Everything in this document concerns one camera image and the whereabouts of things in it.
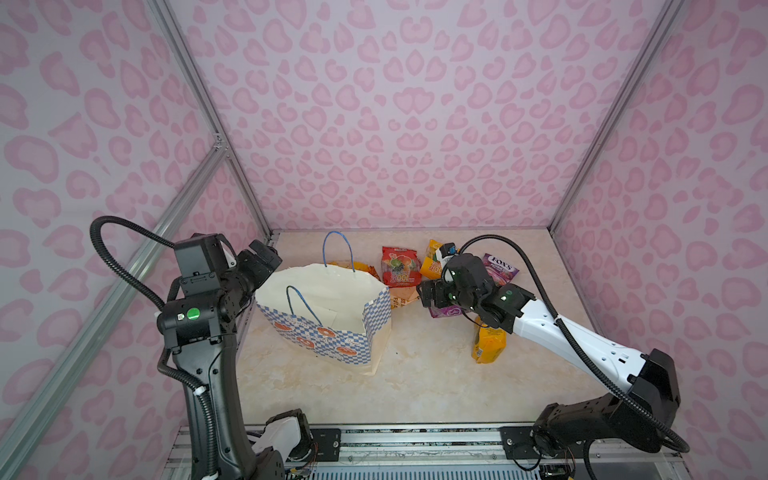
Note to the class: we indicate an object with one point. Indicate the purple snack bag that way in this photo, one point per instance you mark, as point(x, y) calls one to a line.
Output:
point(444, 312)

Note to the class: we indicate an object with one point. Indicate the yellow gummy snack bag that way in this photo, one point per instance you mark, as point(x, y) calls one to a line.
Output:
point(357, 266)

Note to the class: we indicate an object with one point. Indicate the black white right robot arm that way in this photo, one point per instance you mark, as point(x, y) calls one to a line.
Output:
point(642, 395)

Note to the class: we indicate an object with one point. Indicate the tan kraft snack pouch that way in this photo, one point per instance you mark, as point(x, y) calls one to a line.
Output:
point(403, 296)

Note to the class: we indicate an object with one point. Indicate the yellow candy snack bag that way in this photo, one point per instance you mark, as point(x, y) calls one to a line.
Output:
point(431, 267)

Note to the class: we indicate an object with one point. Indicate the purple Fox's candy bag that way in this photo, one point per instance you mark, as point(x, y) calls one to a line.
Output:
point(500, 271)

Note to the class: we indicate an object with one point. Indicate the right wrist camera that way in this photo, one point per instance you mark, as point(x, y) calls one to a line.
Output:
point(445, 252)

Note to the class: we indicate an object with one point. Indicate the yellow chips bag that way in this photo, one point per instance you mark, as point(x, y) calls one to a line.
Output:
point(488, 344)

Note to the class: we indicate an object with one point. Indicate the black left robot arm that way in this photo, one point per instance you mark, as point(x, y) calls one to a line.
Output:
point(198, 323)

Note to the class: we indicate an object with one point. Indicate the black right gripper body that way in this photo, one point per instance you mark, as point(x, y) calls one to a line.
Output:
point(448, 294)

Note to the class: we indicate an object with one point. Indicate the red gummy snack bag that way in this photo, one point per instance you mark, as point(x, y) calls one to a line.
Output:
point(401, 267)

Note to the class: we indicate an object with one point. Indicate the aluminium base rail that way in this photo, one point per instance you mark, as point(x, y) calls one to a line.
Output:
point(471, 451)

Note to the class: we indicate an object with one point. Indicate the blue checkered paper bag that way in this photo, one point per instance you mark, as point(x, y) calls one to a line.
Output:
point(341, 315)

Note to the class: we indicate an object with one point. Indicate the diagonal aluminium frame bar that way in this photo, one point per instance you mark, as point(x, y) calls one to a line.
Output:
point(37, 416)

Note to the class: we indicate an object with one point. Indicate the right aluminium frame post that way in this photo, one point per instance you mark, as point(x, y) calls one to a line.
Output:
point(663, 26)

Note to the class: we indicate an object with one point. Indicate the left aluminium frame post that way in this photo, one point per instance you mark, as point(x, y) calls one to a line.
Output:
point(168, 24)

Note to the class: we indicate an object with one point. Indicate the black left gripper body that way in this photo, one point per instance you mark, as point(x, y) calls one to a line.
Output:
point(248, 273)

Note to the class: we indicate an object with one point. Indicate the aluminium frame post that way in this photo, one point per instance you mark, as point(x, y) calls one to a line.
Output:
point(168, 24)
point(663, 26)

